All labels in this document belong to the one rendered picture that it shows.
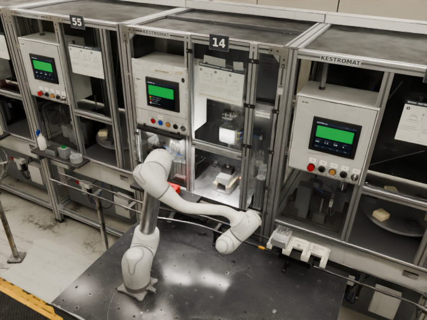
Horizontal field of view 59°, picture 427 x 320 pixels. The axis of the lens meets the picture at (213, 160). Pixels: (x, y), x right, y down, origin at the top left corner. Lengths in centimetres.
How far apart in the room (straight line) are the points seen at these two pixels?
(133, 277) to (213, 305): 49
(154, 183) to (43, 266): 203
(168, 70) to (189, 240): 117
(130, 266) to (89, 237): 167
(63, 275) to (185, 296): 150
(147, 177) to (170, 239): 91
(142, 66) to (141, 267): 125
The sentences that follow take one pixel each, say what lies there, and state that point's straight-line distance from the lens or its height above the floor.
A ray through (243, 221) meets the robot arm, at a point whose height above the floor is 122.
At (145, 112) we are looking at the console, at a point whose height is 147.
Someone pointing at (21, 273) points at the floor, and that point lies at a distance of 373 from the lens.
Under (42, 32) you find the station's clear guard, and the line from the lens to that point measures 313.
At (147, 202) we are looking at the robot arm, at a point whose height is 121.
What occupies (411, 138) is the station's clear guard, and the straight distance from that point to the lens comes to 211.
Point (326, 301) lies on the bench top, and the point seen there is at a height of 68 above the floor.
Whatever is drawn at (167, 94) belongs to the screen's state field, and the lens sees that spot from 244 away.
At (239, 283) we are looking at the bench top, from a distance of 244.
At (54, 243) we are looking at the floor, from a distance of 391.
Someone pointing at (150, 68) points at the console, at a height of 178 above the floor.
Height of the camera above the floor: 252
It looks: 31 degrees down
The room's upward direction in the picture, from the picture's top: 1 degrees clockwise
